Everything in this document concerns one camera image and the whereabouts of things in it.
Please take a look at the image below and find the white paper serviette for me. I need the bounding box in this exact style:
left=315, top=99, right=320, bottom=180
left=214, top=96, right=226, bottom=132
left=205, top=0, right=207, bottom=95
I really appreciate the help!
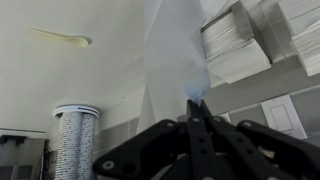
left=136, top=0, right=212, bottom=134

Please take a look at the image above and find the tall paper cup stack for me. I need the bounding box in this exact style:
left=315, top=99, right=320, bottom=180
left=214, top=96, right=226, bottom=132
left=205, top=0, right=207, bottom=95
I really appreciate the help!
left=52, top=104, right=84, bottom=180
left=79, top=105, right=101, bottom=180

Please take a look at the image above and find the cream plastic spoon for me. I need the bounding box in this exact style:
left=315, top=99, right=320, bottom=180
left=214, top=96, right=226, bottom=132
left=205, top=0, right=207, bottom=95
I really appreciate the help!
left=25, top=26, right=93, bottom=48

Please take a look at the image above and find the glass door cabinet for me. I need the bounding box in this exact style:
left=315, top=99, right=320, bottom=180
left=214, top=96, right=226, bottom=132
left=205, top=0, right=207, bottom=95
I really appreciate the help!
left=0, top=128, right=48, bottom=180

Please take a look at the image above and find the white light switch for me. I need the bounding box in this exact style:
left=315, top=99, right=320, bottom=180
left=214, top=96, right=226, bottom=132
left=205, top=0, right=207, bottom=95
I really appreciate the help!
left=259, top=94, right=308, bottom=140

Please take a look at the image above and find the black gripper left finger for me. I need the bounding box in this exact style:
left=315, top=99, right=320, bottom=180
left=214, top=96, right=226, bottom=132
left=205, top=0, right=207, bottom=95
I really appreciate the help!
left=92, top=97, right=218, bottom=180

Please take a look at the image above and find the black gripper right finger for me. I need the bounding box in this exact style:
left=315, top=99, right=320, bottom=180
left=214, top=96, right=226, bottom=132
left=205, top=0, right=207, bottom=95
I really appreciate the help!
left=199, top=99, right=320, bottom=180

